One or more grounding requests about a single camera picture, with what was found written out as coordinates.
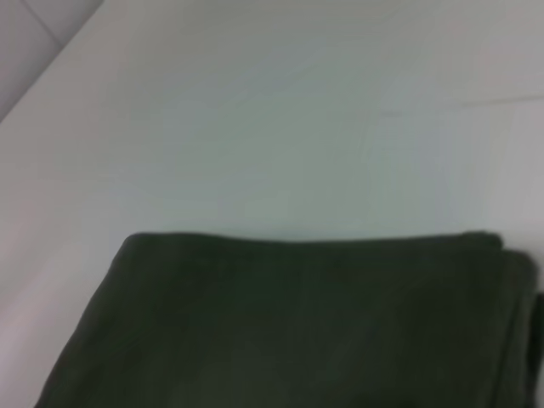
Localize dark green printed t-shirt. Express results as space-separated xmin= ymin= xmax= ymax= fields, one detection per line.
xmin=33 ymin=229 xmax=544 ymax=408

